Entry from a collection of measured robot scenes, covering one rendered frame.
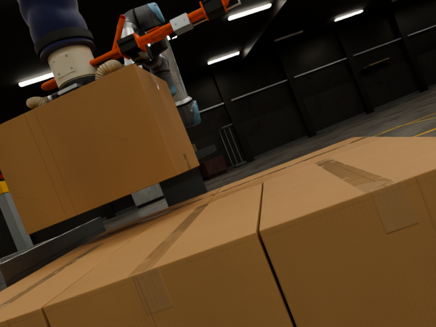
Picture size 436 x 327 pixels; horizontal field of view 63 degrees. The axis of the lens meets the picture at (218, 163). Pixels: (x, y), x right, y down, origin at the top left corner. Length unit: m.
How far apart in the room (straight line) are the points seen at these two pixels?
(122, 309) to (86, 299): 0.06
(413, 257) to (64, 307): 0.57
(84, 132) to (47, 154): 0.16
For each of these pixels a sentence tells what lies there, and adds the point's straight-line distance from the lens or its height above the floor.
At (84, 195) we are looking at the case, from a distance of 1.32.
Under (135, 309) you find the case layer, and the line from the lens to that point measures 0.65.
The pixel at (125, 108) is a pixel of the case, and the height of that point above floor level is 0.94.
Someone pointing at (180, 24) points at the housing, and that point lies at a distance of 1.42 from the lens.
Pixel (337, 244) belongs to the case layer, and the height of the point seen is 0.48.
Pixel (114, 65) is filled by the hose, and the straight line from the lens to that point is 1.40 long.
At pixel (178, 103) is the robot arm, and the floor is 1.06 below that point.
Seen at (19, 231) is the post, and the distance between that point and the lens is 2.35.
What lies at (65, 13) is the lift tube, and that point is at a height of 1.39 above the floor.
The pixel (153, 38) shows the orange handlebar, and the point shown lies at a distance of 1.45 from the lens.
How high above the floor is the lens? 0.67
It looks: 1 degrees down
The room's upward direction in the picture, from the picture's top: 22 degrees counter-clockwise
